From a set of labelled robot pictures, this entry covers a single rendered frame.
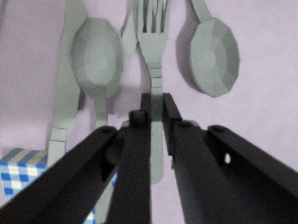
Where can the blue and white checked towel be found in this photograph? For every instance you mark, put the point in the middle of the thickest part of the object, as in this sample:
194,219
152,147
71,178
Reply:
21,166

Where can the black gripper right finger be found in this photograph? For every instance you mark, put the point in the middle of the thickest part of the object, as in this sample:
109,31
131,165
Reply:
267,187

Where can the grey spoon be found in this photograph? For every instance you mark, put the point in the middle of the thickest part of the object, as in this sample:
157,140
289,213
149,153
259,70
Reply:
98,64
213,53

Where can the grey table knife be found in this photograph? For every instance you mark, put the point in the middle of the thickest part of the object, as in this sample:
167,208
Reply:
129,38
67,97

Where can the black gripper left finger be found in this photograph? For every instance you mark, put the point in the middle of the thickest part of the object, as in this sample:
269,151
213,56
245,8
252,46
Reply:
67,191

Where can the grey fork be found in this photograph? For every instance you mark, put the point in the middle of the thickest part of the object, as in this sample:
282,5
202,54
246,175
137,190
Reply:
152,47

